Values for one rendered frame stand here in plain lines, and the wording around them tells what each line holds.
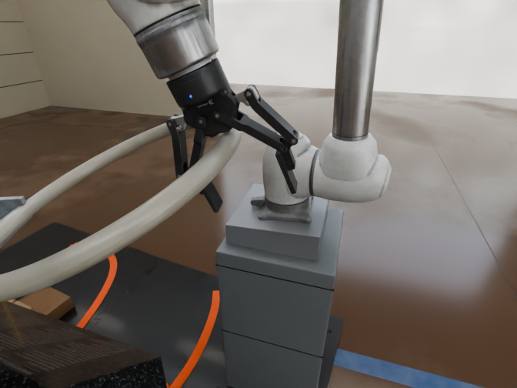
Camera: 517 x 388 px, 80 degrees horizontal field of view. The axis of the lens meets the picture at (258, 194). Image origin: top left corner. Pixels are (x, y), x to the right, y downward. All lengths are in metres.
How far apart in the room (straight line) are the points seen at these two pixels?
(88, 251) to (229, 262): 0.74
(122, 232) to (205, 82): 0.20
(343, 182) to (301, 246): 0.25
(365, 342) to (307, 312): 0.80
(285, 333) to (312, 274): 0.32
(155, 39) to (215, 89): 0.08
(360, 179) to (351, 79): 0.27
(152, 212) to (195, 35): 0.21
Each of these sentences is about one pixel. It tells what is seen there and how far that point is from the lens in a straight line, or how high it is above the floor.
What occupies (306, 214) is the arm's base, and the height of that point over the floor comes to 0.91.
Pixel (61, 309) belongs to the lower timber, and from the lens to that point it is 2.15.
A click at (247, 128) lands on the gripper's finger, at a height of 1.34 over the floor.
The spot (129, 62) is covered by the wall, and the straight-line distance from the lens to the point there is 6.19.
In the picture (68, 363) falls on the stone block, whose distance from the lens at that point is 0.91.
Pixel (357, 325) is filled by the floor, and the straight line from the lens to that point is 1.94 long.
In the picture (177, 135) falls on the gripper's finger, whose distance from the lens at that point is 0.47.
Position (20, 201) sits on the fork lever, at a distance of 0.75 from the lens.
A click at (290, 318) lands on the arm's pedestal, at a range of 1.17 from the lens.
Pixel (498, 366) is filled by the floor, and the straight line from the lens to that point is 2.09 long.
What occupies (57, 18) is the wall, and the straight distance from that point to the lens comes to 7.05.
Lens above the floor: 1.47
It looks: 29 degrees down
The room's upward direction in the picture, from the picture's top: straight up
